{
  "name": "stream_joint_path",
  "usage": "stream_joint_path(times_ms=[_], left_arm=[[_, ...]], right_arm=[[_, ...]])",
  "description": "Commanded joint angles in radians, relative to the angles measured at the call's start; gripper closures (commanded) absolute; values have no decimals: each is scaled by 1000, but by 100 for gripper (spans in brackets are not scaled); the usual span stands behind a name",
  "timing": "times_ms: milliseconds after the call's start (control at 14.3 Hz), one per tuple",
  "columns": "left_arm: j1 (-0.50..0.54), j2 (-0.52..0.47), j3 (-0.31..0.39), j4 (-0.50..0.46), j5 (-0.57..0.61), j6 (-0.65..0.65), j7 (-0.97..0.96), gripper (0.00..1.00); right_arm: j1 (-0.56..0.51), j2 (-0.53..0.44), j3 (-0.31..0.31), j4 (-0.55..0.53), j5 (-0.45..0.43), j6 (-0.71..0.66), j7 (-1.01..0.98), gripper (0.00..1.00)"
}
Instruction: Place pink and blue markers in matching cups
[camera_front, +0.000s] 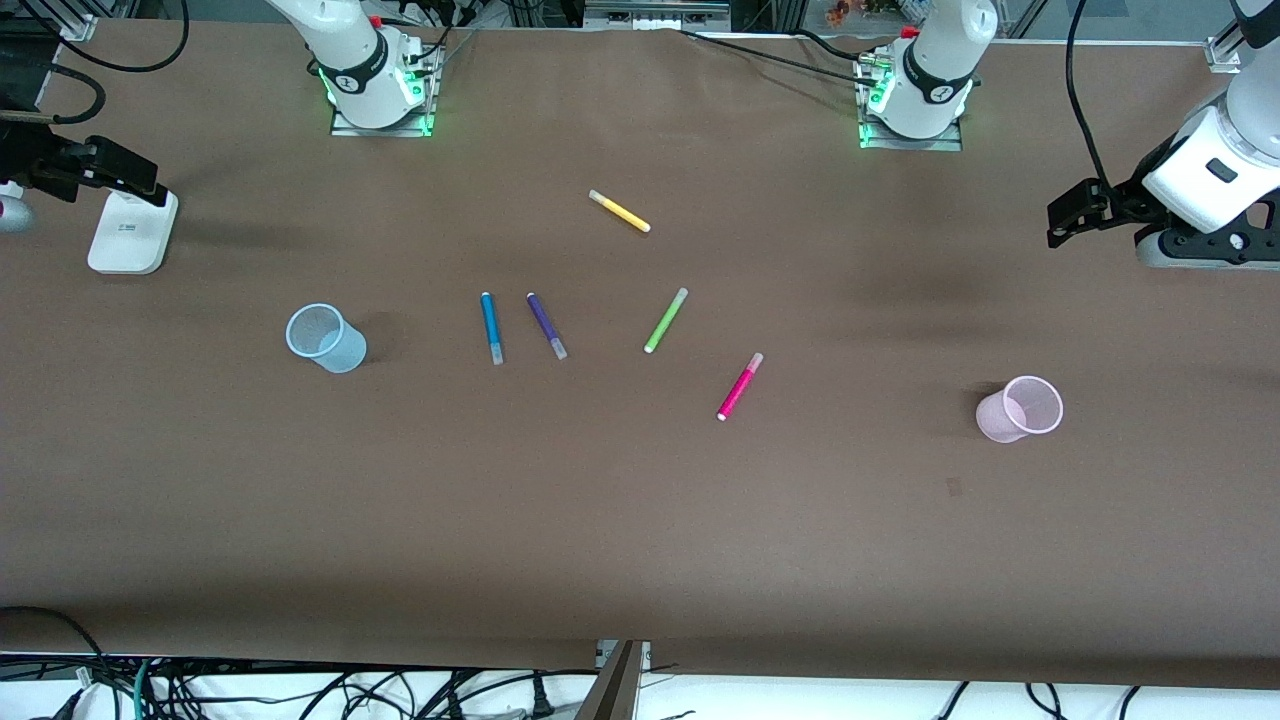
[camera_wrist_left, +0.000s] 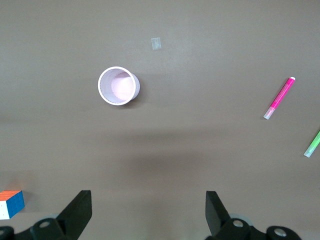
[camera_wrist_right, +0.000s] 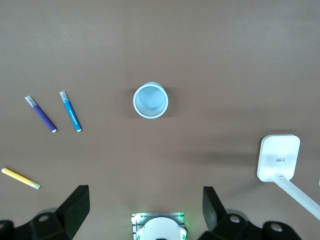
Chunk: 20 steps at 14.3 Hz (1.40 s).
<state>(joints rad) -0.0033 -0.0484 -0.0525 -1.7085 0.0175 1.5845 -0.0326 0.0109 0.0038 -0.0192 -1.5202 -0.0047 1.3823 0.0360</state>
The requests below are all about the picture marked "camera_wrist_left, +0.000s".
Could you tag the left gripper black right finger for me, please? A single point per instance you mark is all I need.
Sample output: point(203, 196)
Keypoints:
point(217, 217)

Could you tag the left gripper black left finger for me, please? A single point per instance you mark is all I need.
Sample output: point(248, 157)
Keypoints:
point(75, 215)

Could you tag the multicoloured puzzle cube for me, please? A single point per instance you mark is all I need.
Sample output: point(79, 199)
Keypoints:
point(12, 203)

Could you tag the green highlighter marker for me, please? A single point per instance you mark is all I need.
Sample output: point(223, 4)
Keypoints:
point(313, 143)

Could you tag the white mesh cup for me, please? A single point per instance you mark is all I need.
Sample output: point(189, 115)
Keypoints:
point(120, 86)

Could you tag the pink highlighter marker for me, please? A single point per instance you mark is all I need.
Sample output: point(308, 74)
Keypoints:
point(281, 96)

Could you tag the clear tape piece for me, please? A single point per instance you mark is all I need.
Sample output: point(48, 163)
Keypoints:
point(156, 43)

